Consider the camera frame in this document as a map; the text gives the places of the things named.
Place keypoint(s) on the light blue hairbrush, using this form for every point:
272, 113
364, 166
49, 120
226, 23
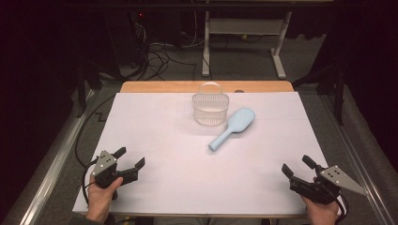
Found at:
237, 122

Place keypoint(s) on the person's left hand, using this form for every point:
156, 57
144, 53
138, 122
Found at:
100, 200

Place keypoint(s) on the black equipment with red light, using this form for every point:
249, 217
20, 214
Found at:
139, 34

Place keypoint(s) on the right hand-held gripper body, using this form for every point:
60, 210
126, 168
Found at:
331, 182

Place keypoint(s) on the small yellow object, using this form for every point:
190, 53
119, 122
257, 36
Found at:
244, 36

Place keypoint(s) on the white metal desk frame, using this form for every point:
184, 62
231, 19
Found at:
244, 26

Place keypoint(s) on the white plastic basket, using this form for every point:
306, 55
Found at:
210, 108

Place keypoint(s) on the white board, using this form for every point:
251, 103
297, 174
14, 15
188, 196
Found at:
175, 175

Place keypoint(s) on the black stand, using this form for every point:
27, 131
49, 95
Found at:
90, 78
339, 93

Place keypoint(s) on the person's right hand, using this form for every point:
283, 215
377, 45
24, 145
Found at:
322, 214

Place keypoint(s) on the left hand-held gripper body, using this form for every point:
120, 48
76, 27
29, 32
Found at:
104, 164

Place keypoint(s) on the aluminium rail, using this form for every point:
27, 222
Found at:
359, 162
53, 168

